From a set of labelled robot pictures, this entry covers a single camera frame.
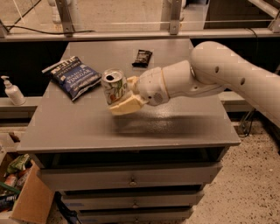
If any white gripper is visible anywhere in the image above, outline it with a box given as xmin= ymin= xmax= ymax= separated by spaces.
xmin=109 ymin=67 xmax=170 ymax=116

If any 7up soda can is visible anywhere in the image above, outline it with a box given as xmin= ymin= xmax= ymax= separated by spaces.
xmin=101 ymin=68 xmax=128 ymax=105

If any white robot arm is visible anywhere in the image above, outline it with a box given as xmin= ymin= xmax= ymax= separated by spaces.
xmin=109 ymin=41 xmax=280 ymax=126

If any dark snack bar wrapper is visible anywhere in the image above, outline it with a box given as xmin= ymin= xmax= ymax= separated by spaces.
xmin=132 ymin=50 xmax=152 ymax=68

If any blue vinegar chips bag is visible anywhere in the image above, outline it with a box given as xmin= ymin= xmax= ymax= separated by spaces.
xmin=42 ymin=56 xmax=102 ymax=101

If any grey drawer cabinet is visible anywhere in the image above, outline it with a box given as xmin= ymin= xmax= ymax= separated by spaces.
xmin=16 ymin=38 xmax=242 ymax=224

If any white pump bottle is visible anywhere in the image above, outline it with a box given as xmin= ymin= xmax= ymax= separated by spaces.
xmin=1 ymin=75 xmax=25 ymax=106

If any green snack bag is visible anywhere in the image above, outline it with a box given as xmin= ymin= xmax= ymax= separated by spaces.
xmin=6 ymin=154 xmax=30 ymax=174

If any cardboard box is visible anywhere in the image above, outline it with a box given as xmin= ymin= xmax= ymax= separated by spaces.
xmin=0 ymin=160 xmax=54 ymax=224

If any black cable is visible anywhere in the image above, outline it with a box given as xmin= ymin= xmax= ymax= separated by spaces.
xmin=3 ymin=0 xmax=95 ymax=36

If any metal window frame rail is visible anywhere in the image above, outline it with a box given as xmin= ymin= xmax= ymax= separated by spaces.
xmin=0 ymin=28 xmax=280 ymax=42

